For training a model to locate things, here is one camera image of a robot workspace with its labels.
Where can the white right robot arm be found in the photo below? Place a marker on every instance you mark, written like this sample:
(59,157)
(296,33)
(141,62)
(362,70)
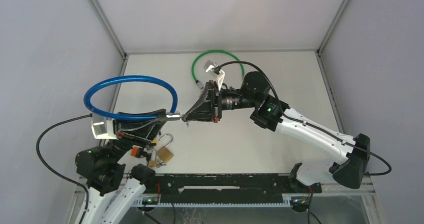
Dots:
(348,156)

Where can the green cable lock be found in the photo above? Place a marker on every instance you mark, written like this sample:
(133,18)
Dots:
(215,55)

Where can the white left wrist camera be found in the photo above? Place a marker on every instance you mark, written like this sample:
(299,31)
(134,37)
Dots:
(102,128)

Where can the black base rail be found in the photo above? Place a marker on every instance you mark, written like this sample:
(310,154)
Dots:
(223,189)

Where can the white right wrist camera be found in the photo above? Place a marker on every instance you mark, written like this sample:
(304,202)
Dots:
(212,68)

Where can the large brass padlock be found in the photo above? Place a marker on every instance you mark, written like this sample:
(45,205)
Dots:
(164,153)

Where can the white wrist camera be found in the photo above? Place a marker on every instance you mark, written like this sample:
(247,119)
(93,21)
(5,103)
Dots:
(212,68)
(102,128)

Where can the orange black padlock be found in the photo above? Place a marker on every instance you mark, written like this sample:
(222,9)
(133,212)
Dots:
(139,152)

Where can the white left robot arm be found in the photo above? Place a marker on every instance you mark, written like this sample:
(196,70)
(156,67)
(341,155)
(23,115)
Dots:
(101,168)

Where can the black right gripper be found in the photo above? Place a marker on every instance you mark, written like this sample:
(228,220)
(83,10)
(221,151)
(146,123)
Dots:
(208,106)

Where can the small brass padlock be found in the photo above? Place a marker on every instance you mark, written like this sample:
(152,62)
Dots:
(152,161)

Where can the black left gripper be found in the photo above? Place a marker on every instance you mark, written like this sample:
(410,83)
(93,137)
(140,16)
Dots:
(141,130)

